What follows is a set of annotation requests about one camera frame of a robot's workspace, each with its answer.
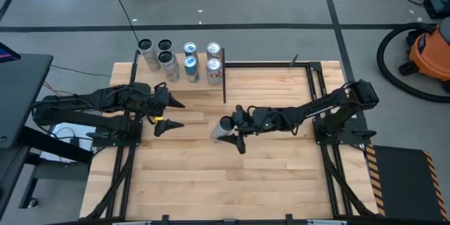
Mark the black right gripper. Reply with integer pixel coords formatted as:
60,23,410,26
217,104,279,155

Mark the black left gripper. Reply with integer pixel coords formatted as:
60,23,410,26
139,83,186,138

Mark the white Celsius can yellow band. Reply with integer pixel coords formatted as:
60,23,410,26
210,115,236,144

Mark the white Celsius Peach Vibe can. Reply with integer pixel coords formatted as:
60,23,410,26
157,51,181,83
157,39,175,54

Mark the dented blue Red Bull can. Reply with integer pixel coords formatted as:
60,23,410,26
184,55,200,84

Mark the silver Diet Coke can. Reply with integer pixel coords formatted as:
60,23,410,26
206,41,222,60
205,58,224,86

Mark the white Celsius Tropical Vibe can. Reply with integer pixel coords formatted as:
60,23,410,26
137,38,162,72

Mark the white paper box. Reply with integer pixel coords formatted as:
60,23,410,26
39,122,98,163

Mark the black desk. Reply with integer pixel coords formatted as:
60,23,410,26
0,53,94,219

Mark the orange shop vacuum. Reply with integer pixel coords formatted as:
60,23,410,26
399,16,450,94
375,22,450,105

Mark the black hazard-striped mat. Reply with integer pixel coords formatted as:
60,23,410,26
365,144,450,223

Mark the laptop screen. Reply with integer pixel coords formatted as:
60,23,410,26
0,41,21,63

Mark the black aluminium table frame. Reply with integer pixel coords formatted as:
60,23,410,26
80,61,380,225

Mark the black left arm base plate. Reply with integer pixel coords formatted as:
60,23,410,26
86,119,143,148

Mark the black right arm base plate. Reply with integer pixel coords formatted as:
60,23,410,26
314,114,377,146

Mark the black floor cable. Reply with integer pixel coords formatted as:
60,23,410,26
106,0,141,43

